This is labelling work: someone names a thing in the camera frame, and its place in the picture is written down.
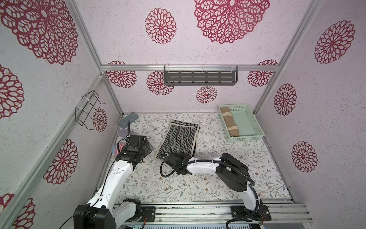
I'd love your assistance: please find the black white zigzag scarf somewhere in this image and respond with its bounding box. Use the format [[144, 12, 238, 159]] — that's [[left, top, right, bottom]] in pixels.
[[155, 120, 200, 159]]

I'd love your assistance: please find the brown checked scarf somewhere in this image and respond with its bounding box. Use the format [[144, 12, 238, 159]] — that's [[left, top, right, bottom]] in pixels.
[[220, 107, 239, 137]]

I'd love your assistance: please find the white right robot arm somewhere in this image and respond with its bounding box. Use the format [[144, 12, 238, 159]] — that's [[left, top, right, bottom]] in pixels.
[[159, 153, 261, 212]]

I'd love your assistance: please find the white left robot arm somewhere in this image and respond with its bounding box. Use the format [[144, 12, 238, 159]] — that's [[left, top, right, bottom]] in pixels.
[[72, 135, 154, 229]]

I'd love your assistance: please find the mint green plastic basket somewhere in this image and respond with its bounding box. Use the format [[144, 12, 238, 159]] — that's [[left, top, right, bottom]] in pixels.
[[218, 104, 265, 143]]

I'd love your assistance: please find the pink striped plush doll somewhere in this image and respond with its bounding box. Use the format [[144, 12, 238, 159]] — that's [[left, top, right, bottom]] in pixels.
[[112, 143, 125, 156]]

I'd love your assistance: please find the lilac pencil case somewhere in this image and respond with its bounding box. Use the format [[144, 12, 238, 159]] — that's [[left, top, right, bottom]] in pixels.
[[118, 129, 129, 138]]

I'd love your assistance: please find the grey blue eraser block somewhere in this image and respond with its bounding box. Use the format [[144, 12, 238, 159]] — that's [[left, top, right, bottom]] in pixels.
[[118, 113, 139, 129]]

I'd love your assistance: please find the floral table mat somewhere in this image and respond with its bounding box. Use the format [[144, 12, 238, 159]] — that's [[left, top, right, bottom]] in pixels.
[[116, 112, 290, 203]]

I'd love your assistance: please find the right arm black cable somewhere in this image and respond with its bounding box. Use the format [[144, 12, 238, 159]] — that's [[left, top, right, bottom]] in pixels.
[[159, 158, 261, 229]]

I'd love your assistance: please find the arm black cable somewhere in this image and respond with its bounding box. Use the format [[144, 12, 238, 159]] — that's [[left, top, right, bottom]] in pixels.
[[159, 158, 261, 229], [58, 120, 149, 229]]

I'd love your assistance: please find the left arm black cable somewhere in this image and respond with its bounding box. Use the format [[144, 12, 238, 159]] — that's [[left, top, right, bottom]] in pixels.
[[58, 120, 149, 229]]

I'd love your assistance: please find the black wire wall rack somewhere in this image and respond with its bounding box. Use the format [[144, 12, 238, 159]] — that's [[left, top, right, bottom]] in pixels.
[[74, 90, 106, 131]]

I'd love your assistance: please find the grey metal wall shelf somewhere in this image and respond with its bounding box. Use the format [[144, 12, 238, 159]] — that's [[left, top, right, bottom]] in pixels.
[[163, 65, 238, 86]]

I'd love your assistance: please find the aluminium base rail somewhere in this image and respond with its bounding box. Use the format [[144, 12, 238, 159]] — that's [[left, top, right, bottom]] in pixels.
[[72, 201, 314, 229]]

